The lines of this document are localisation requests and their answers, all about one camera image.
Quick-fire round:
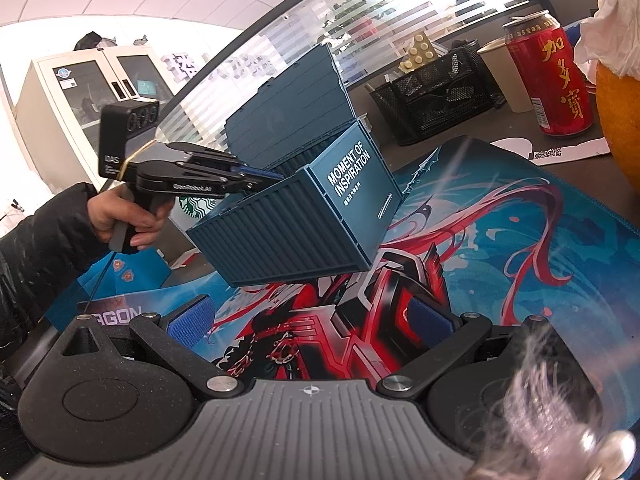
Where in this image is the white crumpled tissue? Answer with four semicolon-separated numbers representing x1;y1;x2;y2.
572;0;640;79

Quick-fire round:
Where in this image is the grey fur trim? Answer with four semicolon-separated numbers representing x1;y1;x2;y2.
465;327;640;480

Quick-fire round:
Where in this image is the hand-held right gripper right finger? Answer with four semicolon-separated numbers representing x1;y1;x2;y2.
376;294;551;401

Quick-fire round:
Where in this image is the red white card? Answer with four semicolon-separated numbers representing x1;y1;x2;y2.
167;247;201;269

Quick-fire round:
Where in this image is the person's left hand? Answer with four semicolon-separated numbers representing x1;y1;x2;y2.
87;191;174;256

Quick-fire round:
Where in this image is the brown paper cup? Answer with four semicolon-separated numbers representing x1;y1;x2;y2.
477;37;536;114

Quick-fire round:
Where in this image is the yellow pill blister pack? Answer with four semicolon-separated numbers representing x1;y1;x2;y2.
400;31;448;74

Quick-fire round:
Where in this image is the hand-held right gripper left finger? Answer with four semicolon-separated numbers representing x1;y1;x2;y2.
44;294;246;399

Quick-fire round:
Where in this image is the black bag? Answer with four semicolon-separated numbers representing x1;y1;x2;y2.
72;31;119;52

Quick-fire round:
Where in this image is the white glass door cabinet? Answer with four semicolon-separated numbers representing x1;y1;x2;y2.
15;45;176;196

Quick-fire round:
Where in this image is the person's left forearm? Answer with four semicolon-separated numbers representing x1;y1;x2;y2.
0;181;108;351

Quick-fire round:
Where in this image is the red drink can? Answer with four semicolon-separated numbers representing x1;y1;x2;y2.
502;10;596;137

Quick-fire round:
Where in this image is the blue paper bag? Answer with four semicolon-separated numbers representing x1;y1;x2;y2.
80;250;173;311

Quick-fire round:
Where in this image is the black mesh desk organizer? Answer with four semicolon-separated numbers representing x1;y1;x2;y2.
370;47;506;147

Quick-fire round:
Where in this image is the orange fruit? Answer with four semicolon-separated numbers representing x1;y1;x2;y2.
595;62;640;189

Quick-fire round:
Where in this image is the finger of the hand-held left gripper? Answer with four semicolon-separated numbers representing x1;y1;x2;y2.
220;171;287;194
167;142;282;182

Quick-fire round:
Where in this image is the clear plastic cup green logo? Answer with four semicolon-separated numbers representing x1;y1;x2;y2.
169;191;236;261

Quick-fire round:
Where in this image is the printed desk mat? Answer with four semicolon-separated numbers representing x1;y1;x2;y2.
42;135;640;411

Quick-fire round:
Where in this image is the blue container storage box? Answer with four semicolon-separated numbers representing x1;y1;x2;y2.
186;42;405;288

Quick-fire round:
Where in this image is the green plant behind glass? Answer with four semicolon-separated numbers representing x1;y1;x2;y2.
320;0;386;61

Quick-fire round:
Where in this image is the white printed card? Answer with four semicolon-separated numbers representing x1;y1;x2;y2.
492;135;614;164

